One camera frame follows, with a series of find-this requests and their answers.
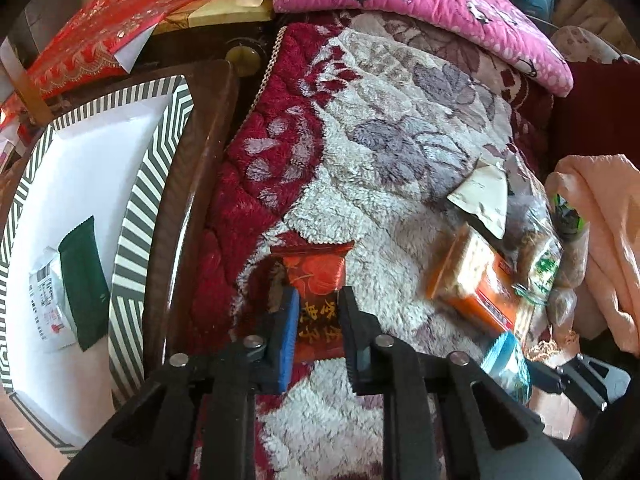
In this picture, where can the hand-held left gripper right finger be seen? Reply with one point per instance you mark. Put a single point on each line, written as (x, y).
(357, 355)

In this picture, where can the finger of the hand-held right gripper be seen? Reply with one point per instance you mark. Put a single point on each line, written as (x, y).
(575, 375)

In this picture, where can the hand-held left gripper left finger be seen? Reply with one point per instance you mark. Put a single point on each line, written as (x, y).
(289, 340)

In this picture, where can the red snack packet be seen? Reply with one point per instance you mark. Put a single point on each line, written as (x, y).
(315, 280)

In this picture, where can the green white striped box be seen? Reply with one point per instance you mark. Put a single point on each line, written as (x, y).
(150, 180)

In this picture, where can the clear bag of brown snacks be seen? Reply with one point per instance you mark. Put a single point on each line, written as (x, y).
(562, 305)

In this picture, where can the blue snack packet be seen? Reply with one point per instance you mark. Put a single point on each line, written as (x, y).
(505, 365)

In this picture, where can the cracker packet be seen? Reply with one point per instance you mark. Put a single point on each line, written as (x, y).
(470, 280)

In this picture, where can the peach blanket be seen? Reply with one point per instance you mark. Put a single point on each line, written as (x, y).
(605, 240)

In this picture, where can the clear bag of red dates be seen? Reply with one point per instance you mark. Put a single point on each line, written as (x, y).
(525, 225)

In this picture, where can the green snack packet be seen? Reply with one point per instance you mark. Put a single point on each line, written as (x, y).
(565, 215)

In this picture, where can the white foil packet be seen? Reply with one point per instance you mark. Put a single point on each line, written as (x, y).
(482, 195)

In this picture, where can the dark green packet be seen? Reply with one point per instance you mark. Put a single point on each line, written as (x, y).
(85, 290)

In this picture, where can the floral fleece blanket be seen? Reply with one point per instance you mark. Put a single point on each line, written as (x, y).
(390, 135)

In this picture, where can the white labelled packet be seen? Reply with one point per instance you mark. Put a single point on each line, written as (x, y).
(47, 305)

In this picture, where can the dark red cloth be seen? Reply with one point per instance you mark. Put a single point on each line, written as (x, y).
(590, 105)

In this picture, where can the yellow wooden table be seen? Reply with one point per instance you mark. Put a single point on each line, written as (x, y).
(220, 10)

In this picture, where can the red patterned cloth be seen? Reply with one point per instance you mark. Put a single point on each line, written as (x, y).
(100, 35)

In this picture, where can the brown wooden frame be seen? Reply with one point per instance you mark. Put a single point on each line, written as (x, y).
(195, 185)

